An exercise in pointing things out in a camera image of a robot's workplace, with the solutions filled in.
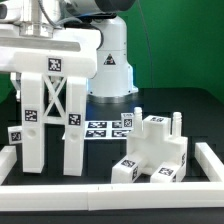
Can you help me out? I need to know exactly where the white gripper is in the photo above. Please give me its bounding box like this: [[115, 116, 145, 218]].
[[0, 25, 101, 74]]

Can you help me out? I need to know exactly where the white chair back frame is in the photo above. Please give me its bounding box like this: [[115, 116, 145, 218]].
[[14, 48, 97, 176]]

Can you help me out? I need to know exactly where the white chair seat part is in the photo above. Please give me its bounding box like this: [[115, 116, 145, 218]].
[[126, 107, 188, 178]]

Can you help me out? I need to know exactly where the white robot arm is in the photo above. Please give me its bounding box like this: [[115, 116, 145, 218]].
[[0, 0, 137, 102]]

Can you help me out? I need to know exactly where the white marker sheet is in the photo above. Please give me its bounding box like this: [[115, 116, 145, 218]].
[[61, 120, 134, 141]]

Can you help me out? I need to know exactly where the grey corrugated arm cable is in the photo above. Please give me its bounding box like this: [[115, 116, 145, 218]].
[[37, 0, 84, 29]]

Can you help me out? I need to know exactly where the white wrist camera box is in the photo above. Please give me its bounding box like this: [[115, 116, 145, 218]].
[[0, 0, 22, 23]]

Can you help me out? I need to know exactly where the white workspace border frame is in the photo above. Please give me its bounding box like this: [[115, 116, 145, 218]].
[[0, 142, 224, 212]]

